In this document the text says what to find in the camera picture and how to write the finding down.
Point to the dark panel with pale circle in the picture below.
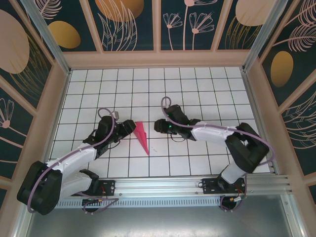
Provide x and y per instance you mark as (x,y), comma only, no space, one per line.
(247,12)

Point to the dark panel with orange oval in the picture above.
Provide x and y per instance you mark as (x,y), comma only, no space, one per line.
(64,34)

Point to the aluminium corner post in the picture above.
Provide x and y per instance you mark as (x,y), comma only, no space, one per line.
(264,32)
(47,32)

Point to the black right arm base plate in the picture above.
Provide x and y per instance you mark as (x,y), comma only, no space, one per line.
(209,187)

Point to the dark panel orange circle leaves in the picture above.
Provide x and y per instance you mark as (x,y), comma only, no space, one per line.
(118,14)

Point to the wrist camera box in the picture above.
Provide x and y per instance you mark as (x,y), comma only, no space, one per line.
(163,126)
(129,127)

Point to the small black circuit board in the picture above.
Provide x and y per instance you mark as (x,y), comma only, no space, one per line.
(90,202)

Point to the dark panel feather outlines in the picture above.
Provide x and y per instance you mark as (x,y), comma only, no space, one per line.
(301,128)

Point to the long aluminium mounting rail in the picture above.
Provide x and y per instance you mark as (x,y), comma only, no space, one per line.
(158,185)

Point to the dark panel orange oval feathers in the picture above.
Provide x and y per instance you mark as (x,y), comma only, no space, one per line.
(281,69)

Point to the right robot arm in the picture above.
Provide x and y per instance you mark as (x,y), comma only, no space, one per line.
(209,134)

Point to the dark panel single flower outline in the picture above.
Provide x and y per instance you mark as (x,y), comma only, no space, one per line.
(12,138)

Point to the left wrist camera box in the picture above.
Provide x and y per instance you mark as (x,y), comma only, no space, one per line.
(129,127)

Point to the dark panel with flower outlines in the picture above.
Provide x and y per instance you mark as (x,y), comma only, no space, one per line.
(182,37)

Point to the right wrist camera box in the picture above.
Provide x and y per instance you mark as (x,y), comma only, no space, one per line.
(163,126)

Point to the pink cloth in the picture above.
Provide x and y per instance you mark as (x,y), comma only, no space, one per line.
(140,134)

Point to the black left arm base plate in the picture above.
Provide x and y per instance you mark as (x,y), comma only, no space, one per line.
(108,187)

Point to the yellow power connector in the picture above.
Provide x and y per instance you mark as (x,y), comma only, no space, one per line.
(233,199)

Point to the grey metal sheet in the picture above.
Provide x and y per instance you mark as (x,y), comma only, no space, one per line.
(158,222)

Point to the aluminium side rail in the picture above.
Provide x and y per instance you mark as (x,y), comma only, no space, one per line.
(65,86)
(256,111)

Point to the dark panel large pale oval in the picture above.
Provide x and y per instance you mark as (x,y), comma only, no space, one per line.
(14,49)

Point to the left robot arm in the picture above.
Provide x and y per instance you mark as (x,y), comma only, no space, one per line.
(74,158)

